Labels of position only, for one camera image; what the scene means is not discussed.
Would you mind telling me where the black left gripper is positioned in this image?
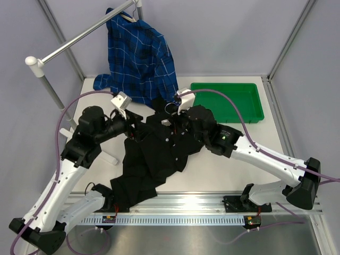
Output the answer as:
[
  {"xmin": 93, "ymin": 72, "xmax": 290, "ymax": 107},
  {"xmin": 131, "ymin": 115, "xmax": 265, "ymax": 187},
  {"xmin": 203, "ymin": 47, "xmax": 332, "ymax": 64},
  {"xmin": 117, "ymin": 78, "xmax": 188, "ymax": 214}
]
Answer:
[{"xmin": 95, "ymin": 108, "xmax": 155, "ymax": 144}]

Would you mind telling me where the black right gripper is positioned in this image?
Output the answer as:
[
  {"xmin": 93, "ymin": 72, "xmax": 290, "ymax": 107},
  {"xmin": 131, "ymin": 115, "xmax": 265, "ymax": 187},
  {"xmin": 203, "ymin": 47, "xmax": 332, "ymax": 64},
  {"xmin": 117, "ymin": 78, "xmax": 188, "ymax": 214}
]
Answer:
[{"xmin": 168, "ymin": 103, "xmax": 207, "ymax": 145}]

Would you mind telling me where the black button shirt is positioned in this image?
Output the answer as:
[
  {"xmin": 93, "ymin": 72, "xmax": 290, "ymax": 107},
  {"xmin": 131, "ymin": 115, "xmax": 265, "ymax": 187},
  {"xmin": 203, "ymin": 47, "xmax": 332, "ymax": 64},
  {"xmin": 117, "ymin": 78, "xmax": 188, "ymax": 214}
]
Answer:
[{"xmin": 110, "ymin": 97, "xmax": 203, "ymax": 208}]

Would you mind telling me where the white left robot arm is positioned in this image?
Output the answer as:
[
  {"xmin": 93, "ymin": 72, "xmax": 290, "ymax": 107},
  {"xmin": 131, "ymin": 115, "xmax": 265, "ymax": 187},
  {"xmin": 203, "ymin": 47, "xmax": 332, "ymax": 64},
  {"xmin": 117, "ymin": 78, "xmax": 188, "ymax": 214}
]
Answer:
[{"xmin": 9, "ymin": 106, "xmax": 143, "ymax": 254}]

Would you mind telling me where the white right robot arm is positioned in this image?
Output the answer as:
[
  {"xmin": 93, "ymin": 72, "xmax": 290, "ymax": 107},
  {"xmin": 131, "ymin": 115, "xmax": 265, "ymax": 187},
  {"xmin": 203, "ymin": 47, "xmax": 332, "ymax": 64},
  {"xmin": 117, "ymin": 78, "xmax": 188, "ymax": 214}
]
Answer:
[{"xmin": 165, "ymin": 105, "xmax": 320, "ymax": 212}]

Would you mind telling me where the blue plaid shirt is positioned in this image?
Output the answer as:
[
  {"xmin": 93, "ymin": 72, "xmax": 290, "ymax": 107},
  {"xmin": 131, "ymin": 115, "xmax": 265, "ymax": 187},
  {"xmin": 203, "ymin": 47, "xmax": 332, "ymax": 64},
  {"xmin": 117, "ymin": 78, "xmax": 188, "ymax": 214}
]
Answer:
[{"xmin": 93, "ymin": 13, "xmax": 179, "ymax": 107}]

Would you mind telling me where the wooden hanger of blue shirt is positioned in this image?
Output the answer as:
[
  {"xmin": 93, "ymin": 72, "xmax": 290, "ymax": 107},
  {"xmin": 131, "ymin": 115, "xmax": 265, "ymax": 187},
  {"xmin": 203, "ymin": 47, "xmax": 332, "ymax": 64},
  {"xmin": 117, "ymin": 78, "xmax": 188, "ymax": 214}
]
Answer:
[{"xmin": 119, "ymin": 6, "xmax": 140, "ymax": 22}]

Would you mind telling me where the green plastic tray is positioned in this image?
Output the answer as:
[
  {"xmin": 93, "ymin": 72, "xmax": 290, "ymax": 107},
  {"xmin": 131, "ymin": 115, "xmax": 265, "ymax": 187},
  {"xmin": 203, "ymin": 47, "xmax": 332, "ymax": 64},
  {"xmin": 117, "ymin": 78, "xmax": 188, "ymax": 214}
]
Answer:
[{"xmin": 190, "ymin": 82, "xmax": 265, "ymax": 124}]

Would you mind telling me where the silver clothes rack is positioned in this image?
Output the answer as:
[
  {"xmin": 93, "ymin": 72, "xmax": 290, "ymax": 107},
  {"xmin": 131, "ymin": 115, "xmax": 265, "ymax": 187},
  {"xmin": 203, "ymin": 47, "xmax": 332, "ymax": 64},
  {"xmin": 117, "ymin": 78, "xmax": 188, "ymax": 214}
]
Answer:
[{"xmin": 24, "ymin": 0, "xmax": 143, "ymax": 165}]

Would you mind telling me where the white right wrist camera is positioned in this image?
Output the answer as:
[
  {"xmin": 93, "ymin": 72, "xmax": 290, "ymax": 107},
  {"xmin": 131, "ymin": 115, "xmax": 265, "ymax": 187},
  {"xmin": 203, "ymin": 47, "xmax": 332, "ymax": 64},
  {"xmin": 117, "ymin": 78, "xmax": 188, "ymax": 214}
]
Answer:
[{"xmin": 176, "ymin": 88, "xmax": 195, "ymax": 115}]

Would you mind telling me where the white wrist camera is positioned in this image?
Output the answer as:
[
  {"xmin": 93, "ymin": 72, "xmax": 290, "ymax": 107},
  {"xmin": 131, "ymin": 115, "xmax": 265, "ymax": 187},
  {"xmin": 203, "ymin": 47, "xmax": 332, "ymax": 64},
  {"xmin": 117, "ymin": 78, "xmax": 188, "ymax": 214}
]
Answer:
[
  {"xmin": 110, "ymin": 91, "xmax": 132, "ymax": 120},
  {"xmin": 176, "ymin": 88, "xmax": 195, "ymax": 115}
]

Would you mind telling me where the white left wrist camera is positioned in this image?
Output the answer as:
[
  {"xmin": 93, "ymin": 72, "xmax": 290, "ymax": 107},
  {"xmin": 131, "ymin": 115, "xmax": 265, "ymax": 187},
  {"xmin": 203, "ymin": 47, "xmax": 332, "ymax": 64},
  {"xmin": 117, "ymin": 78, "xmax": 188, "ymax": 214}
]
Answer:
[{"xmin": 110, "ymin": 91, "xmax": 132, "ymax": 120}]

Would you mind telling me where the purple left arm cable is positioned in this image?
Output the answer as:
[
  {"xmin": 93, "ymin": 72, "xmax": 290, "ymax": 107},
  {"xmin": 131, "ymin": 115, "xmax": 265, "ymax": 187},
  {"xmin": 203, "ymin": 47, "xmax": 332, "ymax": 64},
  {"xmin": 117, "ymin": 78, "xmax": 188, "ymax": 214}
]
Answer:
[{"xmin": 10, "ymin": 90, "xmax": 117, "ymax": 255}]

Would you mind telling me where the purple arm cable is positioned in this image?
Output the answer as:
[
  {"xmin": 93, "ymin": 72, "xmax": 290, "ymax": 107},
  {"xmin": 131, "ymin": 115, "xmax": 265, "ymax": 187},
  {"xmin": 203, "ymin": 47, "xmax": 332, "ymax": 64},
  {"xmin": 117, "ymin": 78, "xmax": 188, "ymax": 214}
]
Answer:
[
  {"xmin": 177, "ymin": 89, "xmax": 340, "ymax": 245},
  {"xmin": 10, "ymin": 90, "xmax": 117, "ymax": 255}
]

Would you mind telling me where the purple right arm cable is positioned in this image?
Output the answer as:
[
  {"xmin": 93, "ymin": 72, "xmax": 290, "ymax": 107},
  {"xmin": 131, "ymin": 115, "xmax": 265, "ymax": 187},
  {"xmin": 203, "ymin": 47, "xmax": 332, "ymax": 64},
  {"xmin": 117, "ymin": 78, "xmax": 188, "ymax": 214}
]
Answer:
[{"xmin": 177, "ymin": 89, "xmax": 340, "ymax": 245}]

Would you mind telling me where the aluminium mounting rail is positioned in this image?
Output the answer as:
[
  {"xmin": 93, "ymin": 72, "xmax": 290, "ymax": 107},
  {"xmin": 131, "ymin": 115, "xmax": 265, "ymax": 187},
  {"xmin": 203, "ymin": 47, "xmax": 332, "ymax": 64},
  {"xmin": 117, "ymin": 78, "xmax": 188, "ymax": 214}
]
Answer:
[{"xmin": 128, "ymin": 192, "xmax": 323, "ymax": 215}]

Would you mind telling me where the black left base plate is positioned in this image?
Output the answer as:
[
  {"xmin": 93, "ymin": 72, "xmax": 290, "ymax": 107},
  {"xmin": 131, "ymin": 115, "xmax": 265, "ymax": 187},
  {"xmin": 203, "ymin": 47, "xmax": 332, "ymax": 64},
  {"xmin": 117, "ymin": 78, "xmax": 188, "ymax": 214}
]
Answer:
[{"xmin": 95, "ymin": 197, "xmax": 130, "ymax": 213}]

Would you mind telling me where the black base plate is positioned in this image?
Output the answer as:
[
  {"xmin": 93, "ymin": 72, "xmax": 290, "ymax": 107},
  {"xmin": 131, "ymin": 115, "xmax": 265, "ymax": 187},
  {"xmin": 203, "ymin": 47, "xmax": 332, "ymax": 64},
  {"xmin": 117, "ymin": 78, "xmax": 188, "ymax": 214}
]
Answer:
[
  {"xmin": 222, "ymin": 195, "xmax": 273, "ymax": 213},
  {"xmin": 95, "ymin": 197, "xmax": 130, "ymax": 213}
]

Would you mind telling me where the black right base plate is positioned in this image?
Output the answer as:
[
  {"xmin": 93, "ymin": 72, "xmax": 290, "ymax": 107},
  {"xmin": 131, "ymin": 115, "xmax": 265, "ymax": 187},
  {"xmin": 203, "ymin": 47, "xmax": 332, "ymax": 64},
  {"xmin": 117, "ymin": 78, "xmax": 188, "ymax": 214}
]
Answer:
[{"xmin": 222, "ymin": 195, "xmax": 273, "ymax": 213}]

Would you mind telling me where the white slotted cable duct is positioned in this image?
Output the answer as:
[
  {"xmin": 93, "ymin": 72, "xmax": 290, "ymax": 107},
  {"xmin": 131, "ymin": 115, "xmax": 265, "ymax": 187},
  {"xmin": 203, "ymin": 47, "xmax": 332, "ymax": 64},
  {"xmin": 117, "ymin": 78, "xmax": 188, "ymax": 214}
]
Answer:
[{"xmin": 78, "ymin": 215, "xmax": 245, "ymax": 226}]

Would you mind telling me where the aluminium frame post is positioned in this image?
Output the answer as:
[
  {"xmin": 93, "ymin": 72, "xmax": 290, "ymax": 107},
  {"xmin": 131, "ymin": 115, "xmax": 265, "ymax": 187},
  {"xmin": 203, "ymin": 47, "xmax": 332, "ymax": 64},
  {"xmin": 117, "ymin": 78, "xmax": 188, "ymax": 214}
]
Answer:
[{"xmin": 267, "ymin": 0, "xmax": 318, "ymax": 82}]

